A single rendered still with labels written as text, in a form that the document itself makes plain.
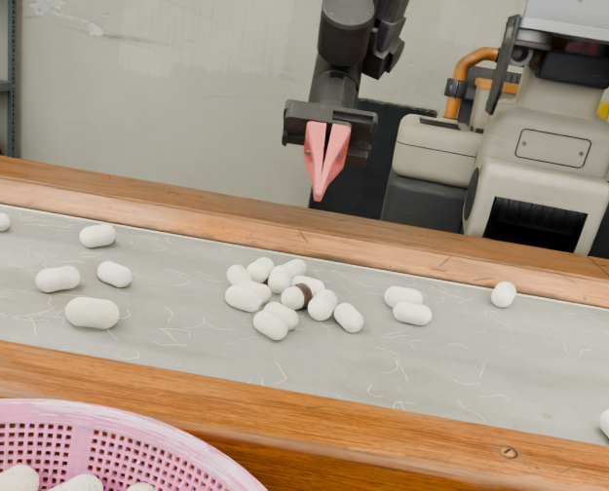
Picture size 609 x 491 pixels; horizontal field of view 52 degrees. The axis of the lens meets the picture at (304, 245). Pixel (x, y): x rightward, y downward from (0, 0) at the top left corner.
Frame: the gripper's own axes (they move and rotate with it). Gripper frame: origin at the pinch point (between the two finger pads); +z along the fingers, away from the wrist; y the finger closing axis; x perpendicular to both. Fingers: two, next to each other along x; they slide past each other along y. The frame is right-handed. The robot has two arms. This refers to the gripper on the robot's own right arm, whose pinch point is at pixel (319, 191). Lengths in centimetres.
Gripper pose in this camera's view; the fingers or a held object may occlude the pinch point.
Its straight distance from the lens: 65.6
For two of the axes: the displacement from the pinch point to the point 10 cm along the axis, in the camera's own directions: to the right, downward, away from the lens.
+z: -1.4, 8.5, -5.0
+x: -0.7, 5.0, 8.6
